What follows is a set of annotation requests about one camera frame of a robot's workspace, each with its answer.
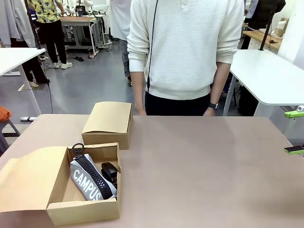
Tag small brown cardboard box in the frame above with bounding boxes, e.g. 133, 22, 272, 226
81, 101, 133, 151

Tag black stapler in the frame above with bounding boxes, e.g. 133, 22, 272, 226
101, 161, 119, 189

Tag grey CAMPUS pencil pouch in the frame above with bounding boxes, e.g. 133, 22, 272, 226
69, 142, 118, 201

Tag person's right forearm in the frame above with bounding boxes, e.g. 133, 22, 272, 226
130, 69, 146, 109

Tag person's left forearm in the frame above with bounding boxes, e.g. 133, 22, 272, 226
208, 60, 231, 105

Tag large brown cardboard box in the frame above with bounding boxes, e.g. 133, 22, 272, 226
0, 142, 122, 227

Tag person's left hand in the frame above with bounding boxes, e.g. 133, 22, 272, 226
202, 107, 216, 117

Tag wooden bench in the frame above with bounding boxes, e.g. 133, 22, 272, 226
242, 30, 285, 52

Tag person in dark top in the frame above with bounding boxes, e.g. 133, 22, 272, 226
248, 0, 286, 31

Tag black trousers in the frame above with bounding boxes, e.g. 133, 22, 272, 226
144, 90, 212, 117

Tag white knit sweater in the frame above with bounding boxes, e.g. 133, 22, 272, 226
126, 0, 245, 101

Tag person in white shirt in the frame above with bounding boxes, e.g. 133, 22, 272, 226
110, 0, 134, 80

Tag person in yellow shirt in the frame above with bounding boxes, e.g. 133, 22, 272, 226
27, 0, 73, 70

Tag white side table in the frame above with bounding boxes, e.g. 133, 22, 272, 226
0, 47, 47, 115

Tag grey stool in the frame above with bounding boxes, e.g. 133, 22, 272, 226
0, 118, 21, 139

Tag orange cloth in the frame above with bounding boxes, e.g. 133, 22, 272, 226
0, 106, 12, 122

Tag hanging grey coats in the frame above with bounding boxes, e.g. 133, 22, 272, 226
0, 0, 37, 48

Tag thin black cable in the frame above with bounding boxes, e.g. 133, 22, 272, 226
147, 0, 160, 92

